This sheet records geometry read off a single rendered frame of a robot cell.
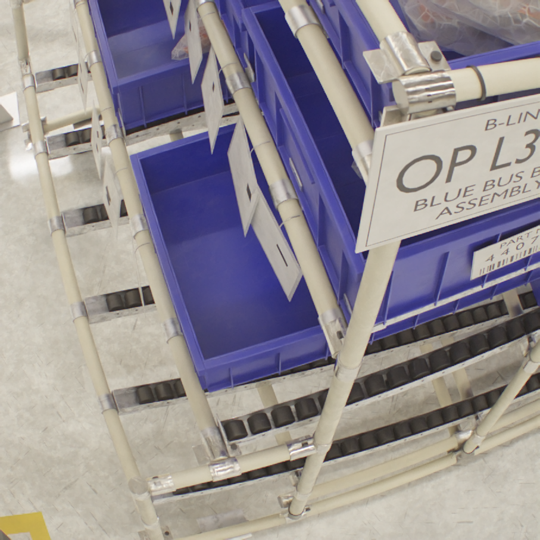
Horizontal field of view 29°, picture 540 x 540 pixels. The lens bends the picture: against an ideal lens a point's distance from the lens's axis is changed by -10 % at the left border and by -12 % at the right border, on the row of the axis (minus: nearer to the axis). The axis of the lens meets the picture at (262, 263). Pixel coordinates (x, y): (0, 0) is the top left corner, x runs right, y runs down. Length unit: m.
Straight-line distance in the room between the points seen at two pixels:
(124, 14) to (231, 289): 0.62
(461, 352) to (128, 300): 0.66
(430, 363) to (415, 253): 0.56
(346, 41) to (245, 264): 0.78
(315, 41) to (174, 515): 1.47
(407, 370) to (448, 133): 0.90
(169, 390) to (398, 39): 1.23
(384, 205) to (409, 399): 1.55
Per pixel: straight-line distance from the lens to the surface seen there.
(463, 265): 1.36
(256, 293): 1.77
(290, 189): 1.49
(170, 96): 1.89
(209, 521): 2.28
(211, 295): 1.78
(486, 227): 1.26
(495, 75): 0.91
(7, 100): 2.92
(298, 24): 1.16
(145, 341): 2.54
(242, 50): 1.59
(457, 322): 2.25
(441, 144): 0.94
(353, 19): 0.97
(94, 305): 2.11
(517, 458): 2.54
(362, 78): 1.08
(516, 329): 1.80
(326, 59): 1.13
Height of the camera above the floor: 2.35
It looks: 64 degrees down
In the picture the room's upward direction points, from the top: 6 degrees clockwise
